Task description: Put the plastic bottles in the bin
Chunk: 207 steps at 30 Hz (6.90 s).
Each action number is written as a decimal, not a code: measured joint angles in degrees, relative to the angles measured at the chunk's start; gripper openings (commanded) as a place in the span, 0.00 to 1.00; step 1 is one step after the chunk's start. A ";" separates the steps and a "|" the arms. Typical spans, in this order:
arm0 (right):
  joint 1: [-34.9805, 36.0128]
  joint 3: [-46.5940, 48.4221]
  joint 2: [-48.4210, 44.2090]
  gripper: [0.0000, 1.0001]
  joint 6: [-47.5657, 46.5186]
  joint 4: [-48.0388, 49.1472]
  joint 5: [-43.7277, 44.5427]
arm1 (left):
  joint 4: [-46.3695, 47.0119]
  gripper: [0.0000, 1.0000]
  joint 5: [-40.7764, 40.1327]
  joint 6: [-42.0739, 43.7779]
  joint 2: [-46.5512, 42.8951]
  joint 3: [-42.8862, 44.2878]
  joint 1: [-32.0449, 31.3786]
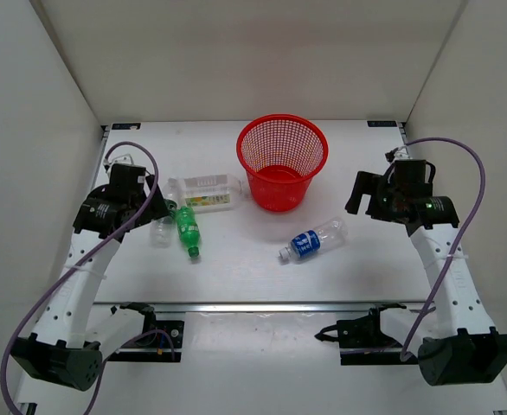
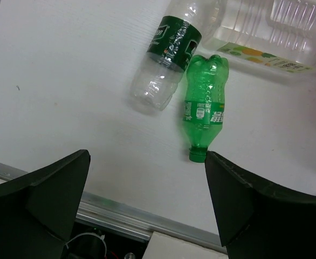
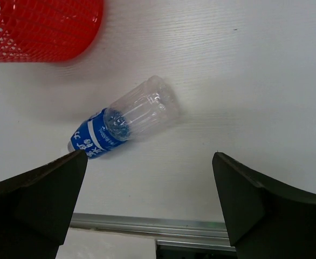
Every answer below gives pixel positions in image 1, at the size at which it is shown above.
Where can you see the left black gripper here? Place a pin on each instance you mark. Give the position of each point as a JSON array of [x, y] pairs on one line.
[[157, 209]]

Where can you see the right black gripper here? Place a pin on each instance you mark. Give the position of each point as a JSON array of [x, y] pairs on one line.
[[372, 184]]

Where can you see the green plastic bottle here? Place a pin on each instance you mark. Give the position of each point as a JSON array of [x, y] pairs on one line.
[[188, 231]]

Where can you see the large square clear bottle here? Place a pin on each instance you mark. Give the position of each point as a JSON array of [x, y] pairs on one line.
[[207, 194]]

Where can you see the blue label clear bottle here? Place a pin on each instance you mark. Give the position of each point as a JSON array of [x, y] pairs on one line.
[[324, 238]]

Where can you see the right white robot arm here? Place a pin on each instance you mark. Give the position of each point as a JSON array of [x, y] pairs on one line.
[[452, 340]]

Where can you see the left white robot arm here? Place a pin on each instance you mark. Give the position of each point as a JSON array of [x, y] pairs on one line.
[[61, 348]]

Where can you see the red plastic mesh bin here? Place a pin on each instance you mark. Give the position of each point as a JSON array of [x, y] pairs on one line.
[[281, 153]]

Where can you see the right dark table label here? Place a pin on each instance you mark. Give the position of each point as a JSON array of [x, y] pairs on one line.
[[381, 124]]

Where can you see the dark table label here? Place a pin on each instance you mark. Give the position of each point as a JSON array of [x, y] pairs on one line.
[[125, 126], [381, 124]]

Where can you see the left dark table label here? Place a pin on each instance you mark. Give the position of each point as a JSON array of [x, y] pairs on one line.
[[125, 126]]

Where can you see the aluminium table edge rail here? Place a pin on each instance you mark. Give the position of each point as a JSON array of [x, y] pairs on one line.
[[275, 307]]

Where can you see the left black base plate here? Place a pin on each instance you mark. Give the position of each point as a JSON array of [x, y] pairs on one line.
[[155, 348]]

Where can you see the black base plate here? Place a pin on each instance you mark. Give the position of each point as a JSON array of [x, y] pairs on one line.
[[361, 343], [155, 348]]

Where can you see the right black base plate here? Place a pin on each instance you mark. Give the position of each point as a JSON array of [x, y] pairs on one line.
[[361, 343]]

